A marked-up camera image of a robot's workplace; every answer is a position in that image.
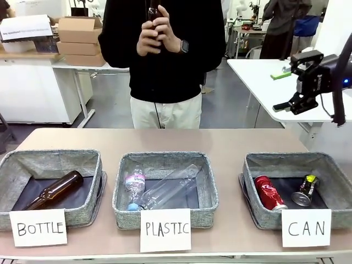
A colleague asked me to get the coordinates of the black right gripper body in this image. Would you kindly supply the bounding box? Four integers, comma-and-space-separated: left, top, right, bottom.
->
295, 65, 335, 96

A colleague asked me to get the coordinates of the red soda can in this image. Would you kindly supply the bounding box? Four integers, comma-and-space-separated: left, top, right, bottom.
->
254, 175, 289, 211

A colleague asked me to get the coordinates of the large clear plastic bottle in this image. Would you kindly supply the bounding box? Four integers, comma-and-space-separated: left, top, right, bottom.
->
139, 163, 205, 211

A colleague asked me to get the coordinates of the brown glass bottle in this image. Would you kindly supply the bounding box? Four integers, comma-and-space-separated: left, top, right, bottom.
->
21, 170, 84, 211
147, 0, 162, 23

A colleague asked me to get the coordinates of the person right forearm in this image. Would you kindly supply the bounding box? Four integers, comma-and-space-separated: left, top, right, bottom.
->
98, 29, 141, 69

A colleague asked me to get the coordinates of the person left forearm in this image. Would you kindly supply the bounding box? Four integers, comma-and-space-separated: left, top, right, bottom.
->
180, 31, 227, 73

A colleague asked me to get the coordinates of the grey fabric basket can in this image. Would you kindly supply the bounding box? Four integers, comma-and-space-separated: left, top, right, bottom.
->
238, 152, 352, 230

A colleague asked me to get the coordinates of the crushed black yellow can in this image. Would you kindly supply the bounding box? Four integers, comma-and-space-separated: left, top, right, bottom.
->
291, 174, 320, 207

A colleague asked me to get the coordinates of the paper label CAN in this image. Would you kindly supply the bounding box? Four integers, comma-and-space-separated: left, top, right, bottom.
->
280, 208, 332, 248

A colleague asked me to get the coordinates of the grey fabric basket plastic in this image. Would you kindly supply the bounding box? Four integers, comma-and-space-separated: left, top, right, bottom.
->
112, 152, 220, 230

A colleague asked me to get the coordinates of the grey fabric basket bottle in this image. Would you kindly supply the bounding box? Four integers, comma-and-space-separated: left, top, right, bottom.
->
0, 149, 108, 231

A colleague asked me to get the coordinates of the person left hand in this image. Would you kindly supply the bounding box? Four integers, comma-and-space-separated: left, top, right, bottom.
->
153, 4, 183, 53

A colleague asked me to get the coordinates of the person right hand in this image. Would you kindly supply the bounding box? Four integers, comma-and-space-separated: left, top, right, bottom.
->
136, 21, 163, 61

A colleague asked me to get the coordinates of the green flat block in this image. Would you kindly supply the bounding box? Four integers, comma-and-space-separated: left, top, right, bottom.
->
269, 70, 291, 81

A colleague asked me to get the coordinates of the white side table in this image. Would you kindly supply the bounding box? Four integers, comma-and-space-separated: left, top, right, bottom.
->
227, 58, 352, 129

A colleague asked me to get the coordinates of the person in brown coat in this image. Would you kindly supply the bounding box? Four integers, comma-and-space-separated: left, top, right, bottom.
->
260, 0, 322, 61

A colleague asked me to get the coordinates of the background work table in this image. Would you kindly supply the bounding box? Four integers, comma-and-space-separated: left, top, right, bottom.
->
227, 24, 268, 59

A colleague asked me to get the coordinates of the person in black sweater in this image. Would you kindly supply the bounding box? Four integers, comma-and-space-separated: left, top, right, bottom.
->
98, 0, 227, 129

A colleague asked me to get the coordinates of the small labelled water bottle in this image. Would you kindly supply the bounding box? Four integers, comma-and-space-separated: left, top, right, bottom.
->
125, 165, 146, 211

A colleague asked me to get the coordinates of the paper label PLASTIC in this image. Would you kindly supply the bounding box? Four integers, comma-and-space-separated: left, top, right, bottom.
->
140, 208, 192, 254

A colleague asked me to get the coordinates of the white desk with legs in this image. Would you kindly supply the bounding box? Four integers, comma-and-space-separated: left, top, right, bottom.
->
52, 63, 130, 129

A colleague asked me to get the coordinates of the flat cardboard box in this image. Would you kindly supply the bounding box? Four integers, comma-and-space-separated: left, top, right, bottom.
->
64, 53, 107, 67
56, 41, 101, 56

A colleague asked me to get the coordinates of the open cardboard box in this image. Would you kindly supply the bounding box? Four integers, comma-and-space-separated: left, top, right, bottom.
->
57, 16, 105, 45

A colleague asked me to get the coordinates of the white cabinet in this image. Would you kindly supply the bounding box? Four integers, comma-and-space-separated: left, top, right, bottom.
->
0, 58, 96, 128

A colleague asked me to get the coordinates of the wooden shelf board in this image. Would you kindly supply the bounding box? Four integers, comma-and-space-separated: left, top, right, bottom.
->
0, 50, 66, 61

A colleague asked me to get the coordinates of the white box with paper sign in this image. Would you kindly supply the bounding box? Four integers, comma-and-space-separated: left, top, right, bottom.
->
0, 14, 53, 44

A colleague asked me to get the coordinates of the paper label BOTTLE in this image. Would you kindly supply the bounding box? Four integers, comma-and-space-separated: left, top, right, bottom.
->
9, 208, 68, 248

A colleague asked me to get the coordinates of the black chair leg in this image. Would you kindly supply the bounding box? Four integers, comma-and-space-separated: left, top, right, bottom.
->
0, 112, 18, 155

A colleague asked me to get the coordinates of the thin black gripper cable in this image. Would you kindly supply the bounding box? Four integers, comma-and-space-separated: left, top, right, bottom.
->
318, 95, 335, 119

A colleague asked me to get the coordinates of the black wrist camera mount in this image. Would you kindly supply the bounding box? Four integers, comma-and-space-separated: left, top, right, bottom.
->
290, 50, 325, 75

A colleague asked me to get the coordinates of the thick black sleeved cable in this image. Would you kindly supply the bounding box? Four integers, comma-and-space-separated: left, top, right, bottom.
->
331, 26, 352, 127

